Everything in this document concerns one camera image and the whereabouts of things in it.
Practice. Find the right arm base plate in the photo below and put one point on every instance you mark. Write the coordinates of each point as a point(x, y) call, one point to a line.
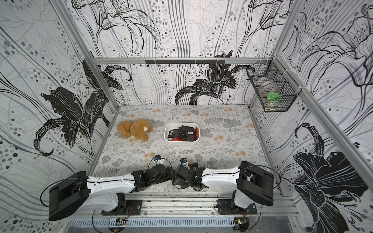
point(226, 207)

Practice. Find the aluminium corner frame post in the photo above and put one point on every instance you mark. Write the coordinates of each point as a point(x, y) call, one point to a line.
point(61, 11)

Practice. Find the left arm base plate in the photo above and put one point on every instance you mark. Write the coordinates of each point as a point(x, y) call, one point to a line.
point(125, 208)

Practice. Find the brown plush dog toy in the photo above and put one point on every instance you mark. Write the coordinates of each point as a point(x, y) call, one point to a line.
point(138, 129)

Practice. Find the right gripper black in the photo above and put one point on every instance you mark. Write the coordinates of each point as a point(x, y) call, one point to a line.
point(180, 173)

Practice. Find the white plastic storage box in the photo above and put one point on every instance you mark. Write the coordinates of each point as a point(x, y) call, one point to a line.
point(175, 125)

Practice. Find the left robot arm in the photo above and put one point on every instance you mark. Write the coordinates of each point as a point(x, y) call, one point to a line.
point(80, 192)

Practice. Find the green lid in basket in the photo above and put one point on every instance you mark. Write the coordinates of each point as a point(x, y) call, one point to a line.
point(273, 97)

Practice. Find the black wire basket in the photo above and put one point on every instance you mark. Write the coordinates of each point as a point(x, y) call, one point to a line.
point(271, 76)

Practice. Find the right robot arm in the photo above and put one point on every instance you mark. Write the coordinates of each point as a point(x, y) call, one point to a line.
point(251, 183)

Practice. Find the black tea bag sachet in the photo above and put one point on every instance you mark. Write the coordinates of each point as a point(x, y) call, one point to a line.
point(182, 134)

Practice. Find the white perforated cable duct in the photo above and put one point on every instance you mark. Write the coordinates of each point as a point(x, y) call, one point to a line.
point(152, 222)

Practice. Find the black bar on rail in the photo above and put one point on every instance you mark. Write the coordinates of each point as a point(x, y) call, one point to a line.
point(184, 61)

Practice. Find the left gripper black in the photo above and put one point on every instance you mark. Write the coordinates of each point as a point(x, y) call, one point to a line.
point(168, 174)

